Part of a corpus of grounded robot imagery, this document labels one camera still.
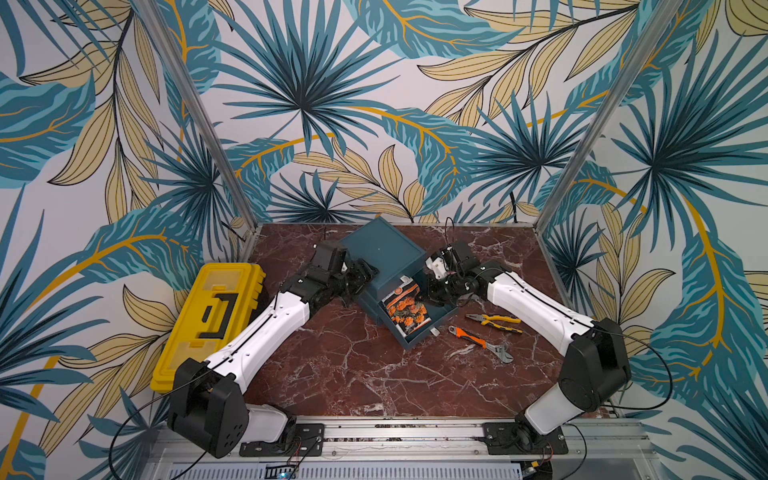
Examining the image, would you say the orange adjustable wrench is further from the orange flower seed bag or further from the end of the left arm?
the end of the left arm

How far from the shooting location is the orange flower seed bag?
80 cm

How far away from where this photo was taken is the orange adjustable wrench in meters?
0.88
